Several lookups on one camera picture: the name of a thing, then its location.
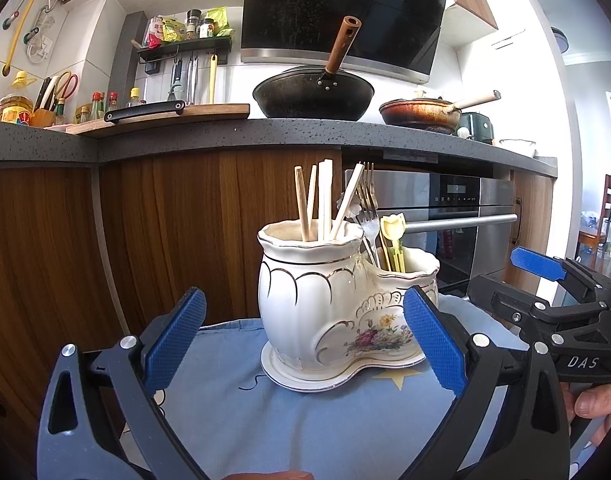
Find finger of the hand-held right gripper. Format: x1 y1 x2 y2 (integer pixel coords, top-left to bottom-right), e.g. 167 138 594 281
468 274 609 336
510 246 611 306

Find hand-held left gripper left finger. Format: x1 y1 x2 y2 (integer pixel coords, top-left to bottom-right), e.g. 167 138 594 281
36 286 208 480

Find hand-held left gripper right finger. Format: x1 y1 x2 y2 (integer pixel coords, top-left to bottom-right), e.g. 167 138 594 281
403 285 571 480

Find white floral ceramic utensil holder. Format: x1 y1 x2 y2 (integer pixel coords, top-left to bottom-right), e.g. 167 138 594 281
258 220 441 381

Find yellow tulip plastic fork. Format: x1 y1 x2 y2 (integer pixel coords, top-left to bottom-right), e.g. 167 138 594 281
379 214 406 272

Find silver fork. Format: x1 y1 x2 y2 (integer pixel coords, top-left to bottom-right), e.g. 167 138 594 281
355 205 386 267

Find silver flower-shaped spoon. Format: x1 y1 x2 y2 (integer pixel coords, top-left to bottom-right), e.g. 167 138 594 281
335 191 362 223

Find gold fork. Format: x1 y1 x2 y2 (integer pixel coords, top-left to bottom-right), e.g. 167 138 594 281
358 161 379 211

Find person's right hand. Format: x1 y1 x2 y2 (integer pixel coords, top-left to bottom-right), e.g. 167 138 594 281
573 382 611 448

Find wooden cabinet door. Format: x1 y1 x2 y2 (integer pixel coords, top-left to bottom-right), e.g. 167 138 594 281
503 170 541 291
0 162 103 441
98 147 343 331

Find wooden chair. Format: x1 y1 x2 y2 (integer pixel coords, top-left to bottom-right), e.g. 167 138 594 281
598 187 611 261

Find blue cartoon printed cloth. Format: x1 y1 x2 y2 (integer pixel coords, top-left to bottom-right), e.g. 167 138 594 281
125 292 531 480

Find stainless steel built-in oven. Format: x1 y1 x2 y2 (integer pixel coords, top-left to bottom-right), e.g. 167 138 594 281
343 167 519 296

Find white pot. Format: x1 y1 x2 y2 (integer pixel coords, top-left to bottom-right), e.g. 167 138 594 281
500 138 537 157

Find white ceramic saucer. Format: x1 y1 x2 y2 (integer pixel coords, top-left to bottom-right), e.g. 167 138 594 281
260 342 431 393

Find green kitchen appliance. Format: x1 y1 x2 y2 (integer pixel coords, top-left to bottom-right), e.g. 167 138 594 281
455 111 497 143

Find brown frying pan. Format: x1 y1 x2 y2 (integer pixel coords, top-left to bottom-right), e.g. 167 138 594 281
379 90 502 133

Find grey speckled countertop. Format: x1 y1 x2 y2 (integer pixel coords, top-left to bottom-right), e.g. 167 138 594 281
0 117 559 178

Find wooden cutting board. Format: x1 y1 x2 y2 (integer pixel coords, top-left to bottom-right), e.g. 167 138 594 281
65 103 251 135

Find hanging metal kitchen tool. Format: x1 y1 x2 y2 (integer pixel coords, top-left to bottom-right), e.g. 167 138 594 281
186 57 200 106
168 59 183 102

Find black wok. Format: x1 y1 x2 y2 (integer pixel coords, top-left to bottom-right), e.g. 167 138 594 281
252 16 376 122

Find yellow cooking oil bottle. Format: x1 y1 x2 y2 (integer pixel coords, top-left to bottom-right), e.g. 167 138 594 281
0 71 36 125

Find red snack packet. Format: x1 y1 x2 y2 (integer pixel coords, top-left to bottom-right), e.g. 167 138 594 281
144 17 165 48

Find yellow-green snack packet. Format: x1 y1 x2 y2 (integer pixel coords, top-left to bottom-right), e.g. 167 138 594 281
162 17 188 42

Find green snack packet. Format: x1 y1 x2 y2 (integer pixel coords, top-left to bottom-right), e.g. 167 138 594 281
206 6 234 38

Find black range hood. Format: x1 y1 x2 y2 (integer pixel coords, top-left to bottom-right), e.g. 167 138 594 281
240 0 449 86

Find black-handled knife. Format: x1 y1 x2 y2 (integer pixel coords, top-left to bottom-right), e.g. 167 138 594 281
104 100 187 124

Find orange-handled scissors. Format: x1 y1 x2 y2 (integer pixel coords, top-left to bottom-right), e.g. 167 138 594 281
52 72 79 101

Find black wall shelf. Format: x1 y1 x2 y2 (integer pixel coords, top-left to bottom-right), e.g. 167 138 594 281
136 37 234 72

